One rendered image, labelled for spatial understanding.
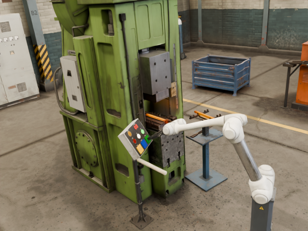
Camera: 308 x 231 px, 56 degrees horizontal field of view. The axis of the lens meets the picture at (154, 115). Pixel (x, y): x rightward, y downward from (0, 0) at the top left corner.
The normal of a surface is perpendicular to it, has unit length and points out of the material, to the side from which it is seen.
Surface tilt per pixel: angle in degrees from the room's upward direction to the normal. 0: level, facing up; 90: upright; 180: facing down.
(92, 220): 0
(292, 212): 0
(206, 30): 89
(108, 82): 89
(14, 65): 90
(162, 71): 90
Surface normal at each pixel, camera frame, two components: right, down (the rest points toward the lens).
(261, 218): -0.43, 0.40
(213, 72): -0.64, 0.34
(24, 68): 0.69, 0.24
